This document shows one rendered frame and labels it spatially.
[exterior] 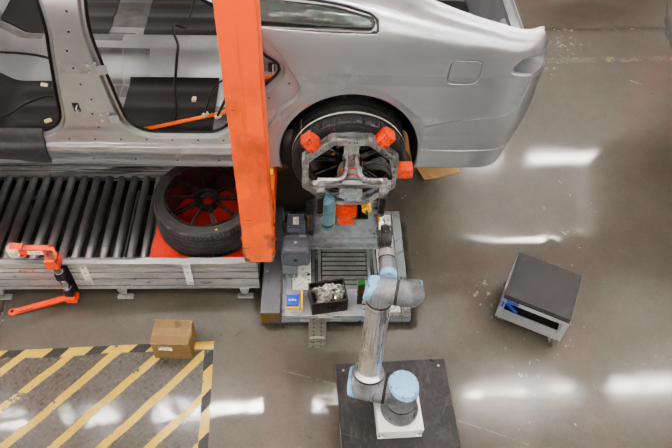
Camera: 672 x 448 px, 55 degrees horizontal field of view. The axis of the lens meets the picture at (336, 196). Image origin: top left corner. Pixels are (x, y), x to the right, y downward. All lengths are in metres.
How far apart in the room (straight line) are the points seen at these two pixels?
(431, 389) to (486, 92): 1.60
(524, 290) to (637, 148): 2.04
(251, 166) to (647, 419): 2.66
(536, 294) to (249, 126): 2.02
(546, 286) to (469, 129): 1.06
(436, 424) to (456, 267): 1.25
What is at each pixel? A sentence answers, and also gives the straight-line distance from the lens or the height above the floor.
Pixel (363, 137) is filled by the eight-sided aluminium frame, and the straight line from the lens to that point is 3.54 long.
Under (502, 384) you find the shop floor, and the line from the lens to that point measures 4.07.
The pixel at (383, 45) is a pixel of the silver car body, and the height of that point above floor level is 1.62.
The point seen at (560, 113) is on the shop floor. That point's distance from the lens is 5.70.
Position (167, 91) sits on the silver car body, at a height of 0.81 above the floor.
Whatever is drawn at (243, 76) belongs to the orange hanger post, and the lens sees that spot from 2.71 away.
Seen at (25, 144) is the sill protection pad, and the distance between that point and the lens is 4.05.
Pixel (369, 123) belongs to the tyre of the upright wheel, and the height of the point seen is 1.16.
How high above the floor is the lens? 3.57
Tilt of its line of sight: 50 degrees down
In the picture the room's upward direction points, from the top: 3 degrees clockwise
